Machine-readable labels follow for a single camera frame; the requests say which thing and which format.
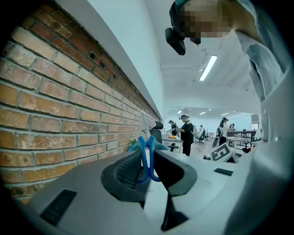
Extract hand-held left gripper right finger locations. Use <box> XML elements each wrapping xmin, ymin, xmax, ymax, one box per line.
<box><xmin>153</xmin><ymin>149</ymin><xmax>251</xmax><ymax>235</ymax></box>

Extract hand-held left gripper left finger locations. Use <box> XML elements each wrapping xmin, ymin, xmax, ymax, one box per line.
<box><xmin>17</xmin><ymin>150</ymin><xmax>162</xmax><ymax>235</ymax></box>

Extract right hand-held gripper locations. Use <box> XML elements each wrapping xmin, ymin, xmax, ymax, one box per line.
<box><xmin>210</xmin><ymin>142</ymin><xmax>236</xmax><ymax>163</ymax></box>

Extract blue-handled scissors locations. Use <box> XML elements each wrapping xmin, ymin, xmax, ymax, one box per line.
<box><xmin>127</xmin><ymin>113</ymin><xmax>168</xmax><ymax>185</ymax></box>

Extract black office chair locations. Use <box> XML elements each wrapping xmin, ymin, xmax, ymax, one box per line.
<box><xmin>149</xmin><ymin>121</ymin><xmax>164</xmax><ymax>145</ymax></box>

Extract ceiling light tube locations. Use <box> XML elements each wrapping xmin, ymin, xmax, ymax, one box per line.
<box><xmin>198</xmin><ymin>54</ymin><xmax>218</xmax><ymax>82</ymax></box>

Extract person's grey garment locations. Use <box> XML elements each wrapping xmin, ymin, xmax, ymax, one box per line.
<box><xmin>218</xmin><ymin>0</ymin><xmax>294</xmax><ymax>104</ymax></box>

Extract black head-worn camera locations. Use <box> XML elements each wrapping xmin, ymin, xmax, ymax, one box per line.
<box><xmin>164</xmin><ymin>1</ymin><xmax>187</xmax><ymax>56</ymax></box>

